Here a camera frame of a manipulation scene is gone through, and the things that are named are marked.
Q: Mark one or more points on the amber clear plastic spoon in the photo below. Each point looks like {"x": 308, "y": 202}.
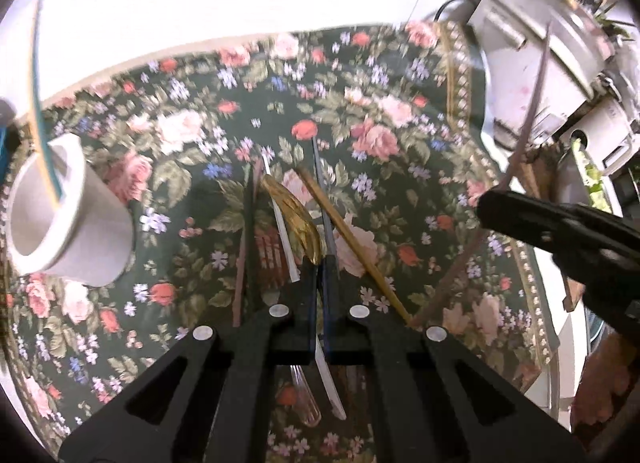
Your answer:
{"x": 295, "y": 213}

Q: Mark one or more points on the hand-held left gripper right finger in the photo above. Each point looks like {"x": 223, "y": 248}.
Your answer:
{"x": 330, "y": 313}

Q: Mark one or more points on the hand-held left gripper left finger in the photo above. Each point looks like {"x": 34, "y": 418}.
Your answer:
{"x": 311, "y": 303}

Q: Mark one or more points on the grey chopstick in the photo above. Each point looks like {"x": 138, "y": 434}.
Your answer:
{"x": 320, "y": 183}

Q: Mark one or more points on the mauve chopstick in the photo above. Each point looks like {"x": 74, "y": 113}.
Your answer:
{"x": 239, "y": 288}
{"x": 530, "y": 113}

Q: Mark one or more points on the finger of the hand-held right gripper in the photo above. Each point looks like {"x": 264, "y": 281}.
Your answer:
{"x": 520, "y": 220}
{"x": 610, "y": 288}

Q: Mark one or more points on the teal chopstick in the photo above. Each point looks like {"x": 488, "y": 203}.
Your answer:
{"x": 55, "y": 163}

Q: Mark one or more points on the white rice cooker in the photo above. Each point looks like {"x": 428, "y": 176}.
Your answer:
{"x": 525, "y": 68}

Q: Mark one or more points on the green leafy sprig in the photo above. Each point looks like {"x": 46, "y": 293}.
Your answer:
{"x": 592, "y": 178}

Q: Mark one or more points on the white cup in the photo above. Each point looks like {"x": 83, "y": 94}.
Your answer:
{"x": 95, "y": 233}

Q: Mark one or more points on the grey round object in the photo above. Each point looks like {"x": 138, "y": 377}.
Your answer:
{"x": 5, "y": 112}

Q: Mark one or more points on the floral tablecloth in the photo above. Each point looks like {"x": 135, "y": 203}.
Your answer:
{"x": 175, "y": 183}

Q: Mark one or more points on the golden wooden chopstick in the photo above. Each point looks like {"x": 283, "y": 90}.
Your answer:
{"x": 350, "y": 238}

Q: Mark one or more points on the blue plastic object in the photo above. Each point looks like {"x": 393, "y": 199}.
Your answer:
{"x": 2, "y": 150}

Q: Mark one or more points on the yellow chopstick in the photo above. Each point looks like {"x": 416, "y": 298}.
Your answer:
{"x": 42, "y": 143}

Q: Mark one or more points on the dark chopstick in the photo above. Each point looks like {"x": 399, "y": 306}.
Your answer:
{"x": 248, "y": 223}

